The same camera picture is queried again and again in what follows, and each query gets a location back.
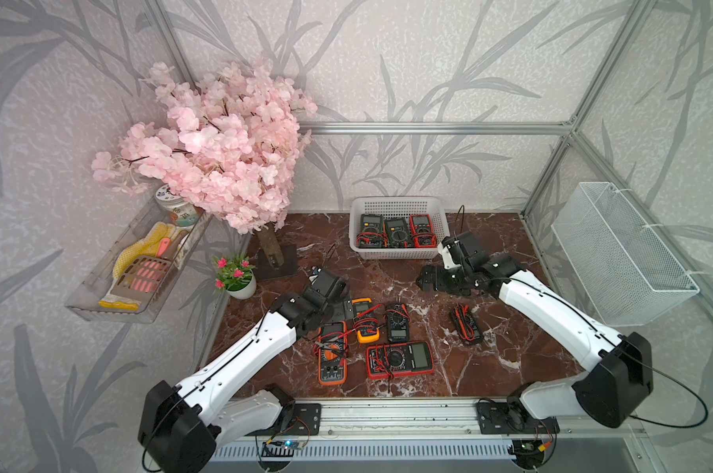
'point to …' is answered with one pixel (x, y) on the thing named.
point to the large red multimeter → (395, 360)
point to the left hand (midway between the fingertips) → (338, 307)
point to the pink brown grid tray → (142, 277)
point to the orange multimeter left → (332, 352)
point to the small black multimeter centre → (397, 318)
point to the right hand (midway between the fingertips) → (428, 281)
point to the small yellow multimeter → (364, 320)
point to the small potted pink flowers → (235, 276)
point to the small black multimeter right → (466, 326)
